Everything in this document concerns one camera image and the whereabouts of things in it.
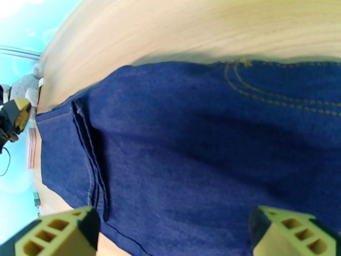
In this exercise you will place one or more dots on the dark blue denim trousers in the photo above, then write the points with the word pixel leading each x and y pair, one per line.
pixel 186 156

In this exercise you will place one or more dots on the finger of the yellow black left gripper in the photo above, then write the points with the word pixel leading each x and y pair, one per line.
pixel 17 114

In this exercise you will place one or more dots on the small teal sticker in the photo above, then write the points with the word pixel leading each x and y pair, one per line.
pixel 36 200

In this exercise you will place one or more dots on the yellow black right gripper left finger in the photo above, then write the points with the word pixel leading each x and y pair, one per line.
pixel 53 234

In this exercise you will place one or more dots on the grey husky plush toy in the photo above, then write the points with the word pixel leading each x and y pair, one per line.
pixel 26 87

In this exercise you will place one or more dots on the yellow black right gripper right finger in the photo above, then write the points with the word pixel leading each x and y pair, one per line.
pixel 290 234

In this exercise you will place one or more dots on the aluminium frame post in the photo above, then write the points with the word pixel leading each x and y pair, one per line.
pixel 21 52

